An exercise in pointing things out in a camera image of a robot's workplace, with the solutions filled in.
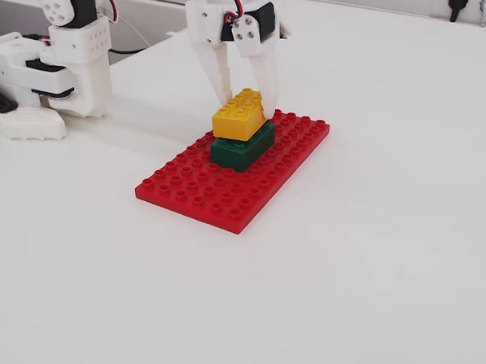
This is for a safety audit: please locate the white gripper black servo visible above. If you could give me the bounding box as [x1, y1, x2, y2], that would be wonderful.
[184, 0, 285, 125]

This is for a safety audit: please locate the yellow lego brick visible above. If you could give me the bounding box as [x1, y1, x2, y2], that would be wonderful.
[210, 86, 267, 144]

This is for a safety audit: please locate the green lego brick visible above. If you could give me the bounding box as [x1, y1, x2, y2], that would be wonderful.
[208, 121, 279, 176]

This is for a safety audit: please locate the red lego baseplate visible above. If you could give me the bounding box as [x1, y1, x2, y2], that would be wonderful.
[130, 106, 337, 240]

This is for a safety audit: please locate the white table clamp plate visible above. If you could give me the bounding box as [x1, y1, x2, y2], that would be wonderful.
[0, 103, 68, 144]

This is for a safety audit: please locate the red white black servo cable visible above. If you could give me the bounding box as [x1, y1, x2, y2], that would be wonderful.
[216, 0, 260, 26]
[102, 0, 120, 24]

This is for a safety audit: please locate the black power cable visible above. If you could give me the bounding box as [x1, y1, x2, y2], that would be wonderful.
[108, 43, 152, 56]

